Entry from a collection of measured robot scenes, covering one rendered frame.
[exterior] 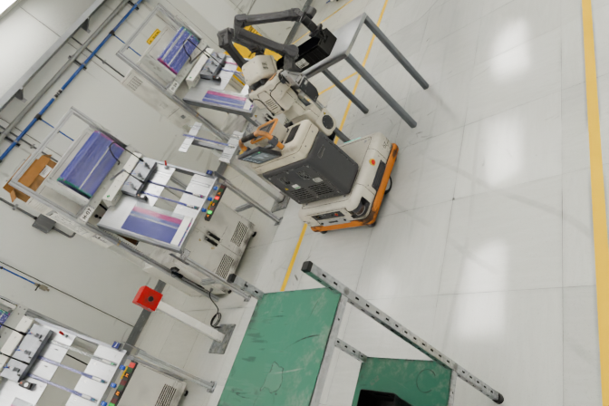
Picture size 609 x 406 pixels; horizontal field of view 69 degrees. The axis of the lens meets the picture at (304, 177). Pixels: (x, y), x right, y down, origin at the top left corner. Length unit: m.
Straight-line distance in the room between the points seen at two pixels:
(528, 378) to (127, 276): 4.29
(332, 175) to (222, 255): 1.58
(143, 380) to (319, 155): 2.10
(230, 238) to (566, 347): 2.84
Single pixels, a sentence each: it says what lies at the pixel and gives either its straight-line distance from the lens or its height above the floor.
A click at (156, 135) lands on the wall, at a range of 5.91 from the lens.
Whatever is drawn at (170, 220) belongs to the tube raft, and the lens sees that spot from 3.64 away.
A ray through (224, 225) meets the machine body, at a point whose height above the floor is 0.35.
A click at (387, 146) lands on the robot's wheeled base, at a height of 0.17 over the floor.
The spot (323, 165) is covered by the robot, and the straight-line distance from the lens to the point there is 2.79.
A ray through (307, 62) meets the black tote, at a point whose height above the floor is 0.91.
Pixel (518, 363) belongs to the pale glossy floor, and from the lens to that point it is 2.13.
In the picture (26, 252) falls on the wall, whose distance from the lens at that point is 5.21.
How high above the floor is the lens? 1.80
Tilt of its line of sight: 26 degrees down
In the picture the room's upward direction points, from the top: 51 degrees counter-clockwise
